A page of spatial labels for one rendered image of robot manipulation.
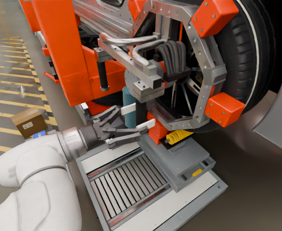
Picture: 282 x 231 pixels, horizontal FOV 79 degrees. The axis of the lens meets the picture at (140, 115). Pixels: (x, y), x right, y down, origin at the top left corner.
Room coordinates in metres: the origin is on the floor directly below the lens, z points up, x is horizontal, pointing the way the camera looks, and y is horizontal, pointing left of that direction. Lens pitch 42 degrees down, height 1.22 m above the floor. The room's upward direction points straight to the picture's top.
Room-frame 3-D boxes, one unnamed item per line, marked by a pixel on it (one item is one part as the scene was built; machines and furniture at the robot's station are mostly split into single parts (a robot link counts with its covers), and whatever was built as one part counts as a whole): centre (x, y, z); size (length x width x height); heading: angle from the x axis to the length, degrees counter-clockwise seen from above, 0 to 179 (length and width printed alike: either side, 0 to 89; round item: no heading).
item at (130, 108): (0.48, 0.04, 0.83); 0.07 x 0.01 x 0.03; 122
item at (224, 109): (0.45, -0.28, 0.85); 0.09 x 0.08 x 0.07; 32
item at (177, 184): (0.80, -0.25, 0.13); 0.50 x 0.36 x 0.10; 32
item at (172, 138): (0.66, -0.26, 0.51); 0.29 x 0.06 x 0.06; 122
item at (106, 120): (0.42, 0.10, 0.83); 0.11 x 0.01 x 0.04; 153
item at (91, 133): (0.36, 0.13, 0.83); 0.09 x 0.08 x 0.07; 122
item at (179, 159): (0.80, -0.25, 0.32); 0.40 x 0.30 x 0.28; 32
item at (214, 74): (0.71, -0.11, 0.85); 0.54 x 0.07 x 0.54; 32
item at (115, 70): (1.15, 0.14, 0.69); 0.52 x 0.17 x 0.35; 122
